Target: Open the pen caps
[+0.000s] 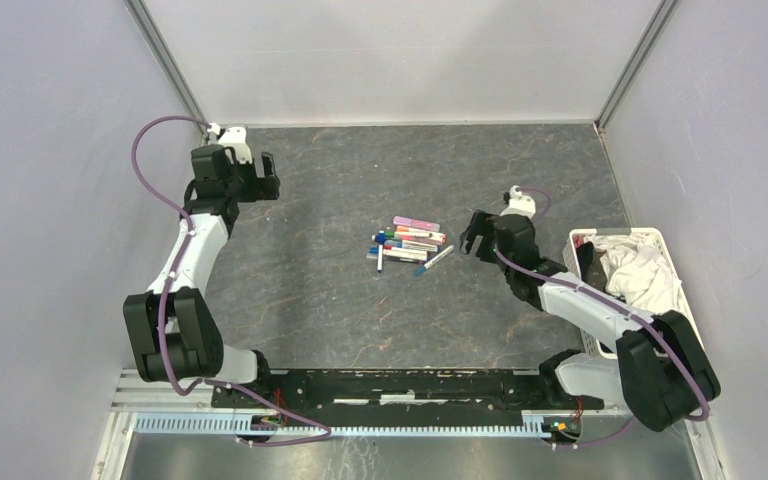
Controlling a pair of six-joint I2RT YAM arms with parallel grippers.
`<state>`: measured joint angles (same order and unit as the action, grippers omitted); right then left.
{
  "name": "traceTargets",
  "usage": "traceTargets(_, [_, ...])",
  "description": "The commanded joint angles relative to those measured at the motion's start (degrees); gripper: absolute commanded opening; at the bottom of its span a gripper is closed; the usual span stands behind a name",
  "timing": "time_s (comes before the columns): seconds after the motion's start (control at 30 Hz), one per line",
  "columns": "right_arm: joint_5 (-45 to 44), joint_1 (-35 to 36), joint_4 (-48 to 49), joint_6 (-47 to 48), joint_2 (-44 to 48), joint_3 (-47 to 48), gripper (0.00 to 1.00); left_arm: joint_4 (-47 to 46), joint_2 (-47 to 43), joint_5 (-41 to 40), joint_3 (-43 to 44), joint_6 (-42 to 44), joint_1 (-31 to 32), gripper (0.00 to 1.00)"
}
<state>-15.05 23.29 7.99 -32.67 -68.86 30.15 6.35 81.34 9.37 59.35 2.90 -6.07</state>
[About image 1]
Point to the blue capped marker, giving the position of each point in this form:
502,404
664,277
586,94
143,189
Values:
410,255

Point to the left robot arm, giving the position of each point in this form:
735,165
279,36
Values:
172,332

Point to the red capped marker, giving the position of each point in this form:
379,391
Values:
418,246

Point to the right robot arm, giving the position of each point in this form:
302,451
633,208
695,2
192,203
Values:
661,372

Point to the dark purple pen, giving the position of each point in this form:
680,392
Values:
386,258

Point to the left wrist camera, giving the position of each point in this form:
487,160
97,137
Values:
233,137

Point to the orange capped marker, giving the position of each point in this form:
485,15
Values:
417,234

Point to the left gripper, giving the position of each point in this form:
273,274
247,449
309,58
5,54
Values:
262,188

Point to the white cloth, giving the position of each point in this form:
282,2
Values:
638,271

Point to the white plastic basket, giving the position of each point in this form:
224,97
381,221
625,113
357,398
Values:
581,258

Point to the light blue capped pen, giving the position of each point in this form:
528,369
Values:
434,260

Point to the green capped marker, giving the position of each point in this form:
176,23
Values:
390,235

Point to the pink highlighter pen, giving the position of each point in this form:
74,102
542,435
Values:
401,221

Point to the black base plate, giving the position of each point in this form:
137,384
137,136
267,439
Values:
382,398

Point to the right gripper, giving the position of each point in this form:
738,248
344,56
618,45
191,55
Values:
482,225

